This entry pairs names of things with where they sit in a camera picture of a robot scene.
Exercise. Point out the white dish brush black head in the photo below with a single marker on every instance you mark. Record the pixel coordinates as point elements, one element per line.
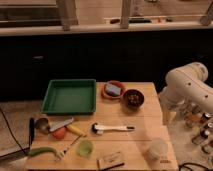
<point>100,129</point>

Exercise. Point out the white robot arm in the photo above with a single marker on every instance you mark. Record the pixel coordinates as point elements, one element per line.
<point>186,83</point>

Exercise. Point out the green plastic tray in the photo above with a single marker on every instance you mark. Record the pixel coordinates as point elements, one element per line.
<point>70,97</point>

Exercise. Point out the blue sponge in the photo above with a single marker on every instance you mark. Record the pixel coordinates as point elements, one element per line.
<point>112,89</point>

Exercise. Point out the orange bowl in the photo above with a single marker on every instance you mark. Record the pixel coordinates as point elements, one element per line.
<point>116,83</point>

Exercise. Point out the dark brown bowl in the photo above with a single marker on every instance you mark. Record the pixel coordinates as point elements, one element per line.
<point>133,99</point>

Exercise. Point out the green small cup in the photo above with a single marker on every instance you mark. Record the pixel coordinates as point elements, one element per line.
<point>85,148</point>

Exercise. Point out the orange fruit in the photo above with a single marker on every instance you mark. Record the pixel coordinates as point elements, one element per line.
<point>59,133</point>

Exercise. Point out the wooden block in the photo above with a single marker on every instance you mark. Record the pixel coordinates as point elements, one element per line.
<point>110,161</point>

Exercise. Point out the small fork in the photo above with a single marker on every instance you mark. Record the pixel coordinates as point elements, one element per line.
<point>70,145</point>

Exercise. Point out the white cup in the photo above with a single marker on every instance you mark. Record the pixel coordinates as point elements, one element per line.
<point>158,148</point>

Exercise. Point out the spice bottles group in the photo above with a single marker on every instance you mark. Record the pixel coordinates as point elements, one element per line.
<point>198,120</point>

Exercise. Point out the knife with yellow handle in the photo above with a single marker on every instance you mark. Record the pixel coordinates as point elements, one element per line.
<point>68,124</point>

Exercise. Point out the metal measuring cup black handle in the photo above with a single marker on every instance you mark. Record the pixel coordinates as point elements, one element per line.
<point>41,124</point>

